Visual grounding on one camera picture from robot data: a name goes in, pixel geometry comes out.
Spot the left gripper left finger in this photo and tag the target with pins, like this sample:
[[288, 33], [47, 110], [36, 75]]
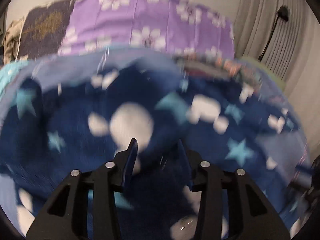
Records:
[[125, 162]]

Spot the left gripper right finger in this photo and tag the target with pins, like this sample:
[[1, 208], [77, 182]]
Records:
[[189, 161]]

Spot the navy star fleece garment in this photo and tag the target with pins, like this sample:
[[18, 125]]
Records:
[[150, 134]]

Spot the stack of folded clothes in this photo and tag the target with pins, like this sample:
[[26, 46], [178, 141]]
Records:
[[217, 67]]

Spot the light blue bed sheet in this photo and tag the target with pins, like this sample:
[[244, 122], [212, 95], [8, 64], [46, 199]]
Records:
[[287, 119]]

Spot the purple floral pillow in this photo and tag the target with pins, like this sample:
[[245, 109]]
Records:
[[170, 26]]

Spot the dark navy gold pillow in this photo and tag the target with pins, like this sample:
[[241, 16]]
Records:
[[44, 28]]

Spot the beige crumpled cloth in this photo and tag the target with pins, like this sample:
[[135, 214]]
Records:
[[11, 40]]

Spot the beige curtain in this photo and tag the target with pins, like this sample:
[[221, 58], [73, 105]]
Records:
[[272, 30]]

